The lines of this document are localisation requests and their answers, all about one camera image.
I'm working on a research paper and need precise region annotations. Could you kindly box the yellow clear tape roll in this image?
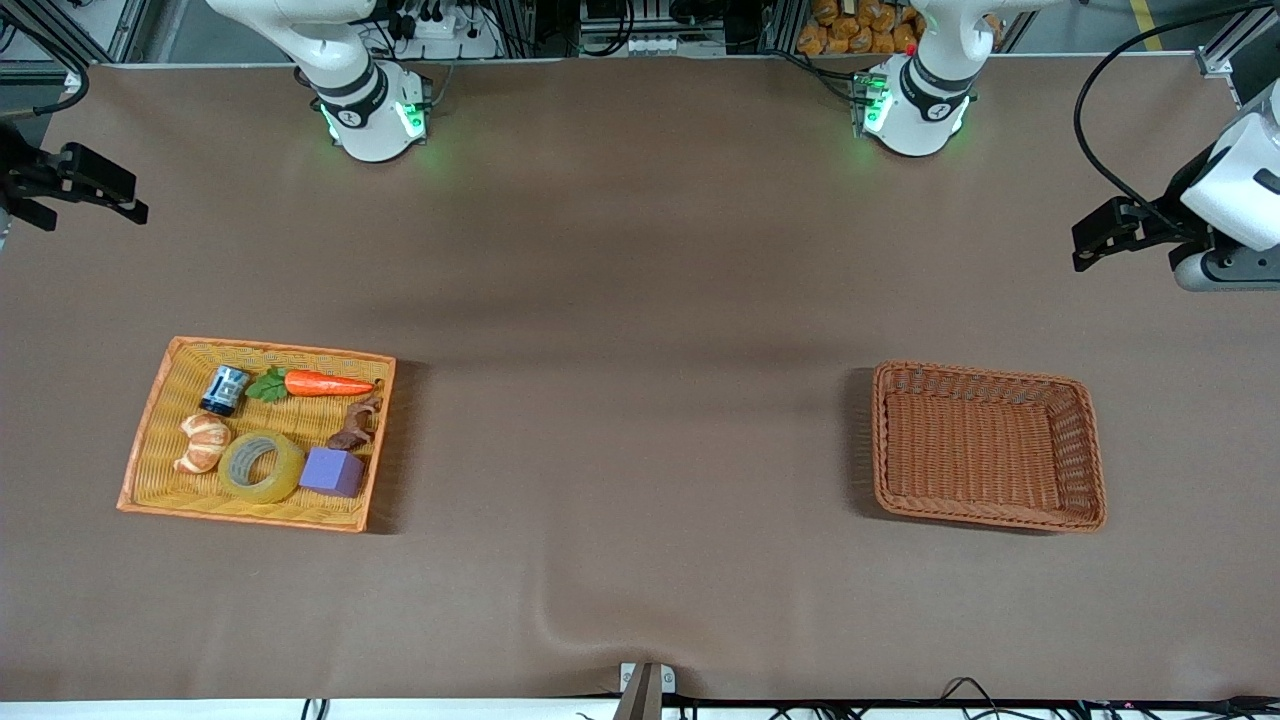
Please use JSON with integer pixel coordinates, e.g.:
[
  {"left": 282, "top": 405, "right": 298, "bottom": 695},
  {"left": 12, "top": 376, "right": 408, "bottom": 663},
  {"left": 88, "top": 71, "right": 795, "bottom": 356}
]
[{"left": 218, "top": 431, "right": 305, "bottom": 505}]

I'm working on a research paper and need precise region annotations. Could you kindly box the small blue can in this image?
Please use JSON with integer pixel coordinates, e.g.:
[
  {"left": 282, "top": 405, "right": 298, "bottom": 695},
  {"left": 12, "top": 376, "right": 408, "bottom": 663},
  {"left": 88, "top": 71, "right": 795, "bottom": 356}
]
[{"left": 200, "top": 365, "right": 249, "bottom": 417}]

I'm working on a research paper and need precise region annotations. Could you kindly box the brown wicker basket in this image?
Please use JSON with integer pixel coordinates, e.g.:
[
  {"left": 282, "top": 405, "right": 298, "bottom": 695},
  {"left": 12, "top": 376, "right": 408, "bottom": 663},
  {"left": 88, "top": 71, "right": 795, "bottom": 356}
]
[{"left": 871, "top": 360, "right": 1108, "bottom": 533}]

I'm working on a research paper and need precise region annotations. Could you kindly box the toy croissant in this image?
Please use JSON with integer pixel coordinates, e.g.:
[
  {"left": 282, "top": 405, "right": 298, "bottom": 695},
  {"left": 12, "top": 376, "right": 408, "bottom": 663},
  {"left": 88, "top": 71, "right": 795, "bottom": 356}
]
[{"left": 173, "top": 413, "right": 234, "bottom": 475}]

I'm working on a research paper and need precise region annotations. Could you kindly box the orange woven tray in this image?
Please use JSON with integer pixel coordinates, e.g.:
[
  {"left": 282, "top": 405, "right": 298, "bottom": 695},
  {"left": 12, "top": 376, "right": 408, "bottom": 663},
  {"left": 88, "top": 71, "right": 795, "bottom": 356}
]
[{"left": 116, "top": 336, "right": 397, "bottom": 533}]

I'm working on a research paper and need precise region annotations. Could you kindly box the toy carrot with leaves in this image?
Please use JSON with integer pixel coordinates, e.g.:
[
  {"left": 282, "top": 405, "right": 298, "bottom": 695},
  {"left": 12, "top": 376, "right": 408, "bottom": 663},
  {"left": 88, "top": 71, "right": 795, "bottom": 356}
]
[{"left": 246, "top": 367, "right": 377, "bottom": 405}]

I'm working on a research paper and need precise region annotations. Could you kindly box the bag of orange items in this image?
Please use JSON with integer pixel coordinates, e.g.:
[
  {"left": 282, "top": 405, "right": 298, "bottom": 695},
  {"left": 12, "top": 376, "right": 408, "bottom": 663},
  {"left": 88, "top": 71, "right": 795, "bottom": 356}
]
[{"left": 797, "top": 0, "right": 921, "bottom": 57}]

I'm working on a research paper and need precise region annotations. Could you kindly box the brown toy figure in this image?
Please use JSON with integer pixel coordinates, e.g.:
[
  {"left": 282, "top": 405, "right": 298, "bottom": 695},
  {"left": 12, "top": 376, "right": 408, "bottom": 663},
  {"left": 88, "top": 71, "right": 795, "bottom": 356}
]
[{"left": 326, "top": 380, "right": 385, "bottom": 451}]

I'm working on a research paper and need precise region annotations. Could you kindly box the purple cube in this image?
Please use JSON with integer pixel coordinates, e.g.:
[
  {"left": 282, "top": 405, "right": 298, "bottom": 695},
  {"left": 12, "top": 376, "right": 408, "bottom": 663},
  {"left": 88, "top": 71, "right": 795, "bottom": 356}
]
[{"left": 299, "top": 446, "right": 365, "bottom": 499}]

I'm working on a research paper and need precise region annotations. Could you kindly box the white power strip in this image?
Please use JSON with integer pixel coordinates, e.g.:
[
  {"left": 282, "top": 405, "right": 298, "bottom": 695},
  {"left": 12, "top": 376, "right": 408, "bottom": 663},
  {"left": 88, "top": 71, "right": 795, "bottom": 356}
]
[{"left": 385, "top": 0, "right": 501, "bottom": 59}]

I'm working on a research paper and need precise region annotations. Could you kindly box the brown table cloth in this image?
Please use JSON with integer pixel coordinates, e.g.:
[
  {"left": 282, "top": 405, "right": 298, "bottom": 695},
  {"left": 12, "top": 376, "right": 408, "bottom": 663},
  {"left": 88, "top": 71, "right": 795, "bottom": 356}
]
[{"left": 0, "top": 55, "right": 1280, "bottom": 701}]

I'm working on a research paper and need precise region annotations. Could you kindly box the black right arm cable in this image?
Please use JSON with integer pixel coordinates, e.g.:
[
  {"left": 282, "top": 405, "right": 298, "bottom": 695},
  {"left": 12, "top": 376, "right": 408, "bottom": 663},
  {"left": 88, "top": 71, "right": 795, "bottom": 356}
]
[{"left": 0, "top": 10, "right": 91, "bottom": 117}]

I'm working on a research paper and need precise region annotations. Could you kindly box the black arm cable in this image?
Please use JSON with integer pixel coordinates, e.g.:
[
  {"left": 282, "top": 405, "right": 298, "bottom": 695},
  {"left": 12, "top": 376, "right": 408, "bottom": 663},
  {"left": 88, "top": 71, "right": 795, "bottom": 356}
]
[
  {"left": 1073, "top": 0, "right": 1280, "bottom": 241},
  {"left": 0, "top": 10, "right": 91, "bottom": 117}
]

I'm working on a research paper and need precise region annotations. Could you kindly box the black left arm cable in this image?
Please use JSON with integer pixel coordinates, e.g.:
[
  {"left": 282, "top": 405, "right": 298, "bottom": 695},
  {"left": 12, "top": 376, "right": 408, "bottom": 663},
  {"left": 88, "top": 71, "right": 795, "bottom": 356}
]
[{"left": 1073, "top": 0, "right": 1280, "bottom": 241}]

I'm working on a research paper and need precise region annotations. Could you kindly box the aluminium frame profile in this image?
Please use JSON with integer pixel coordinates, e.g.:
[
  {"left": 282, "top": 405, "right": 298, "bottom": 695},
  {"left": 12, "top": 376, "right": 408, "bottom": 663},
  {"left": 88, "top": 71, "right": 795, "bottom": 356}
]
[
  {"left": 1195, "top": 0, "right": 1280, "bottom": 109},
  {"left": 0, "top": 0, "right": 151, "bottom": 66}
]

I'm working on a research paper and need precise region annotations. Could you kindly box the metal bracket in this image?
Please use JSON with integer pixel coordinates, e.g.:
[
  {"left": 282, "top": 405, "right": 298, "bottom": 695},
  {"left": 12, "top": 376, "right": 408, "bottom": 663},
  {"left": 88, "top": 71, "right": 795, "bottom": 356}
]
[{"left": 612, "top": 661, "right": 678, "bottom": 720}]

